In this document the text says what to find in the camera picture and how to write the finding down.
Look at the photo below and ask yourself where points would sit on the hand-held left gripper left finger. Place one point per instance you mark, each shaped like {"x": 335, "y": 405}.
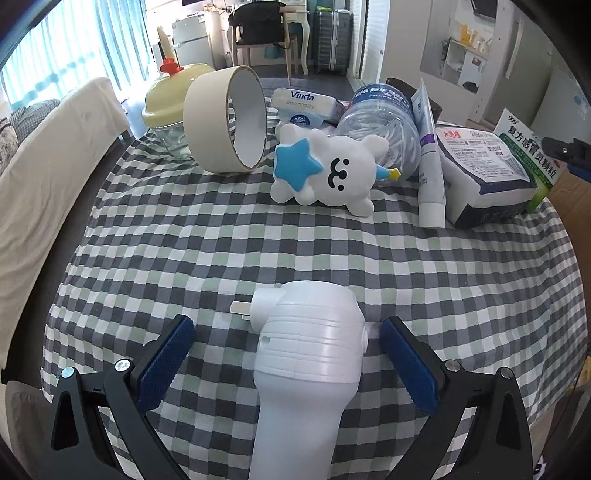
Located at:
{"x": 166, "y": 364}

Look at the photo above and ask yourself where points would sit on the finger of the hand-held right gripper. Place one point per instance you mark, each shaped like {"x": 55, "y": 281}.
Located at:
{"x": 561, "y": 148}

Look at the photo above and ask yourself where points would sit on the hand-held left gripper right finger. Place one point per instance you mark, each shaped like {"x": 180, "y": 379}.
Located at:
{"x": 408, "y": 364}

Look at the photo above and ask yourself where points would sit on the green and white medicine box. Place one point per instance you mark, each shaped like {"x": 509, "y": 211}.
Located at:
{"x": 526, "y": 138}

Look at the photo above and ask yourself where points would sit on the white and navy packet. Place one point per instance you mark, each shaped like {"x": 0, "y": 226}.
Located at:
{"x": 480, "y": 184}

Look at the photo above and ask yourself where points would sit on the white hair dryer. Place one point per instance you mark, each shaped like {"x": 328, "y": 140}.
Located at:
{"x": 309, "y": 350}

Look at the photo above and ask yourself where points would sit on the white toothpaste tube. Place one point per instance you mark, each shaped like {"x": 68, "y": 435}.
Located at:
{"x": 431, "y": 184}

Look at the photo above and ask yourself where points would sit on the clear jar of cotton swabs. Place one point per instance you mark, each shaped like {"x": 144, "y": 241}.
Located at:
{"x": 378, "y": 124}

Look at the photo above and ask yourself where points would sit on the white toy with blue star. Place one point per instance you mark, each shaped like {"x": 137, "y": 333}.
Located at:
{"x": 341, "y": 184}

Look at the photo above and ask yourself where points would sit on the beige tape roll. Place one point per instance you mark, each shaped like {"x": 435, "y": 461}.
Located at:
{"x": 203, "y": 120}

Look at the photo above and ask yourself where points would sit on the white tissue pack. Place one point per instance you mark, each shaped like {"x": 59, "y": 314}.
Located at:
{"x": 300, "y": 104}

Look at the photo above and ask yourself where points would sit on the white panel with blue sticker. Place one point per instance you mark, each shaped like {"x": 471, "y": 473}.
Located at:
{"x": 563, "y": 101}

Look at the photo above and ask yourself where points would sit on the grey white checkered tablecloth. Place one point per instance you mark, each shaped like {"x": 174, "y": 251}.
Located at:
{"x": 207, "y": 240}

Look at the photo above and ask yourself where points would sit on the white shelf unit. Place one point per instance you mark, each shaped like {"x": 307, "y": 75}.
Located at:
{"x": 461, "y": 60}

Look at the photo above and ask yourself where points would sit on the white bed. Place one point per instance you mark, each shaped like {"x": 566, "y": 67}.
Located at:
{"x": 46, "y": 184}

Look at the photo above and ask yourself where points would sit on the grey suitcase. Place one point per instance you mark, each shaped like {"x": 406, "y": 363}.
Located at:
{"x": 323, "y": 39}
{"x": 342, "y": 39}

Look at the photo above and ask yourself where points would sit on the glass jar with yellow lid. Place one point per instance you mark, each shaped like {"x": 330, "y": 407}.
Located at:
{"x": 171, "y": 101}

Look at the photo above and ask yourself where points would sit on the grey patterned blanket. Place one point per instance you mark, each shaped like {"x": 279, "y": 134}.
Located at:
{"x": 23, "y": 124}

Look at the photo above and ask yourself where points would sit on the white desk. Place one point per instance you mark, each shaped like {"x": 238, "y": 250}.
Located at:
{"x": 298, "y": 18}

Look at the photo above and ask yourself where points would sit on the white mini fridge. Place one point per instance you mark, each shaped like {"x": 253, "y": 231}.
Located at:
{"x": 191, "y": 37}

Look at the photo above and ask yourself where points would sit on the black jacket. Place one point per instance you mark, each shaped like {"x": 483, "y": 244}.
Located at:
{"x": 256, "y": 23}

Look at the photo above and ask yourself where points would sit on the teal curtain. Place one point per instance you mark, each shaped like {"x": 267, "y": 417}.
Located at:
{"x": 69, "y": 41}

